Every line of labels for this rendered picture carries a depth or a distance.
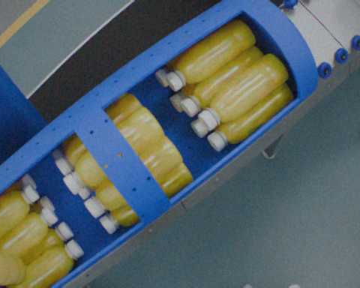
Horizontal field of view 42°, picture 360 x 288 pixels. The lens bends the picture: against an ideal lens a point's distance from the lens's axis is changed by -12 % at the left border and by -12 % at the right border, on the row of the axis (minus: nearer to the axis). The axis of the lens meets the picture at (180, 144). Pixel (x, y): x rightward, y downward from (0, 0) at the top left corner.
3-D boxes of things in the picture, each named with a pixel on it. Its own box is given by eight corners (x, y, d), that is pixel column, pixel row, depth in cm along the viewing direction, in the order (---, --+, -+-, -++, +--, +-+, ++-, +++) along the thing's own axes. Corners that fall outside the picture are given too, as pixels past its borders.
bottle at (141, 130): (140, 106, 102) (64, 166, 99) (144, 103, 95) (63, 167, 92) (163, 136, 103) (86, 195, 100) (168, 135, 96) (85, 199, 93)
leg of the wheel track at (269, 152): (277, 153, 216) (307, 104, 155) (268, 161, 215) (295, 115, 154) (269, 142, 217) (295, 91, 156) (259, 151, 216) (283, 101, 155)
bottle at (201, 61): (259, 37, 104) (187, 87, 102) (254, 49, 111) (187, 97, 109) (236, 13, 105) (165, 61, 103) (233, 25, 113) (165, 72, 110)
